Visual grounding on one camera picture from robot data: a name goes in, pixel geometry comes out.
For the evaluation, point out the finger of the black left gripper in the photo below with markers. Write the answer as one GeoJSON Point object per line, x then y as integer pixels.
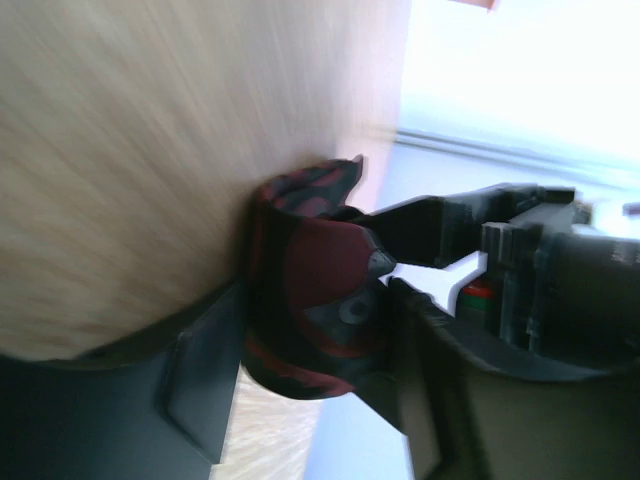
{"type": "Point", "coordinates": [411, 232]}

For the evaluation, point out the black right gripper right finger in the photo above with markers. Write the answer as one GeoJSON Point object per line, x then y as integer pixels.
{"type": "Point", "coordinates": [472, 407]}

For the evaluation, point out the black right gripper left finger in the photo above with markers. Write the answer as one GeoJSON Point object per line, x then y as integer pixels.
{"type": "Point", "coordinates": [154, 405]}

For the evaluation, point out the dark red patterned tie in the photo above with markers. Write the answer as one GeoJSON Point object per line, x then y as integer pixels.
{"type": "Point", "coordinates": [316, 327]}

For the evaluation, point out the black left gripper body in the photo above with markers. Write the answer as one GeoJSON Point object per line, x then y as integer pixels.
{"type": "Point", "coordinates": [554, 296]}

